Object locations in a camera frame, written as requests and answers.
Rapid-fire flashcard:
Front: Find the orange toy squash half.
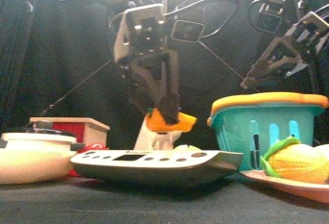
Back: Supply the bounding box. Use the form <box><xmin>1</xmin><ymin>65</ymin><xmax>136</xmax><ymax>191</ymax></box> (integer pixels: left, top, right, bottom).
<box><xmin>144</xmin><ymin>107</ymin><xmax>198</xmax><ymax>134</ymax></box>

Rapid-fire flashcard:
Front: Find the teal basket with orange rim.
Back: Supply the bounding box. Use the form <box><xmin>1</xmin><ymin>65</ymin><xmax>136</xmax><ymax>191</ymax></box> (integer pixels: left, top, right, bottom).
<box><xmin>207</xmin><ymin>91</ymin><xmax>329</xmax><ymax>172</ymax></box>

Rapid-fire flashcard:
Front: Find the white toy stand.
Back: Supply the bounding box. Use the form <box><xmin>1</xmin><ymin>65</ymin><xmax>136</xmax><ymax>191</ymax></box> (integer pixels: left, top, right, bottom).
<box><xmin>132</xmin><ymin>117</ymin><xmax>183</xmax><ymax>151</ymax></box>

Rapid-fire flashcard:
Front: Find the pale yellow toy piece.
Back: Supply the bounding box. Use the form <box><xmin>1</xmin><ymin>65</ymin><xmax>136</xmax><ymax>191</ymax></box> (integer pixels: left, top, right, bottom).
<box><xmin>172</xmin><ymin>144</ymin><xmax>203</xmax><ymax>153</ymax></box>

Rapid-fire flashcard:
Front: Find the wooden box with red panel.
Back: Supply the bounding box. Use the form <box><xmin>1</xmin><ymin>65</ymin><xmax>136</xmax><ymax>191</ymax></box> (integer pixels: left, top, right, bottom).
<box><xmin>28</xmin><ymin>116</ymin><xmax>111</xmax><ymax>148</ymax></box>

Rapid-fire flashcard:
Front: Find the grey toy kitchen scale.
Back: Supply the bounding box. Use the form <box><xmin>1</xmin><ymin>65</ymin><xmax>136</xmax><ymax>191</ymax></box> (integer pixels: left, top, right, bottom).
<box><xmin>69</xmin><ymin>148</ymin><xmax>245</xmax><ymax>187</ymax></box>

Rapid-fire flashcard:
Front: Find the pale round toy food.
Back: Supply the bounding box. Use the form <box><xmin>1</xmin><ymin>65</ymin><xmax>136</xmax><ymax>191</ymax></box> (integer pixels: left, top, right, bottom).
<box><xmin>313</xmin><ymin>143</ymin><xmax>329</xmax><ymax>161</ymax></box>

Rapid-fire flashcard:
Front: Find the yellow toy corn green husk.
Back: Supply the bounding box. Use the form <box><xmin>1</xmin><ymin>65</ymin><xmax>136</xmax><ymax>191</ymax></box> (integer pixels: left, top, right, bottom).
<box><xmin>258</xmin><ymin>137</ymin><xmax>329</xmax><ymax>185</ymax></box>

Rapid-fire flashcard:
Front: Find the dark pot lid with knob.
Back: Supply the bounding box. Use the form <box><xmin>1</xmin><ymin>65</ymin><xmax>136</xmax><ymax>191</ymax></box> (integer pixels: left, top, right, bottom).
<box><xmin>12</xmin><ymin>119</ymin><xmax>77</xmax><ymax>137</ymax></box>

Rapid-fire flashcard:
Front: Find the white toy pot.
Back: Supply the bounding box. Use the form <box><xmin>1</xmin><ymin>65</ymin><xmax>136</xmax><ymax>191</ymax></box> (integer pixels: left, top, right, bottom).
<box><xmin>0</xmin><ymin>132</ymin><xmax>84</xmax><ymax>186</ymax></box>

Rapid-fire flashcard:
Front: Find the pink plate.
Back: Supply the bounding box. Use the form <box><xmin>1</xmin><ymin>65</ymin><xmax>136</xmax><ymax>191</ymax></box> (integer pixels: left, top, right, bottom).
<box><xmin>238</xmin><ymin>169</ymin><xmax>329</xmax><ymax>205</ymax></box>

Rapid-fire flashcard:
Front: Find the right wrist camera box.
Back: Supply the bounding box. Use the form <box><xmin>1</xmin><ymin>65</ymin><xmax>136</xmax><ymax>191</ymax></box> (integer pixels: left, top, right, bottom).
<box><xmin>253</xmin><ymin>0</ymin><xmax>286</xmax><ymax>34</ymax></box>

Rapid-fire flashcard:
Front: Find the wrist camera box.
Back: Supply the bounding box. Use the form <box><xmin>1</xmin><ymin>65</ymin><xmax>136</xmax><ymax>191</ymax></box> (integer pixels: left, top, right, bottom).
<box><xmin>253</xmin><ymin>0</ymin><xmax>286</xmax><ymax>34</ymax></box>
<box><xmin>170</xmin><ymin>7</ymin><xmax>207</xmax><ymax>44</ymax></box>

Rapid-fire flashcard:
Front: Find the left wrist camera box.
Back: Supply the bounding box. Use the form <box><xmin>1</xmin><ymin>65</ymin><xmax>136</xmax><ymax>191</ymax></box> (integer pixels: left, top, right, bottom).
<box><xmin>170</xmin><ymin>7</ymin><xmax>207</xmax><ymax>44</ymax></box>

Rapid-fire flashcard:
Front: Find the black left camera cable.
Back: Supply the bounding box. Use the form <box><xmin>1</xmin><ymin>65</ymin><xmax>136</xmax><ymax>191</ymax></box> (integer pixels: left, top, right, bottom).
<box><xmin>163</xmin><ymin>0</ymin><xmax>242</xmax><ymax>39</ymax></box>

